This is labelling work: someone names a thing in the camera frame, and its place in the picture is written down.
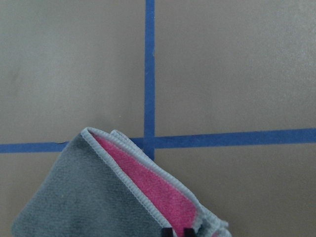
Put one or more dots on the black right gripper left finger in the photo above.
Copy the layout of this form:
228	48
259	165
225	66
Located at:
166	232

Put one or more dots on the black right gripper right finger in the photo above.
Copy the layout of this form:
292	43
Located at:
188	232

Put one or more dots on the pink towel with white hem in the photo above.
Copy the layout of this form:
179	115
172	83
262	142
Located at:
103	185

